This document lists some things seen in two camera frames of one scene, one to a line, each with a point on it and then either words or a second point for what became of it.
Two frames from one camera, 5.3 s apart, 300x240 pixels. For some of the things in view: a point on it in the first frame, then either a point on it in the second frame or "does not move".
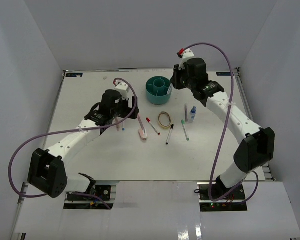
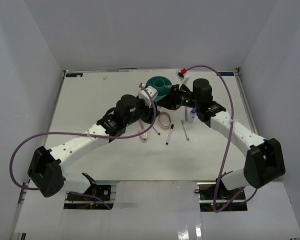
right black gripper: (177, 74) to (170, 101)
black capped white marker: (169, 136) does not move
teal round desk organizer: (158, 90) does not move
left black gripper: (128, 112) to (148, 118)
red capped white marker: (148, 120) does not move
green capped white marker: (183, 123) does not move
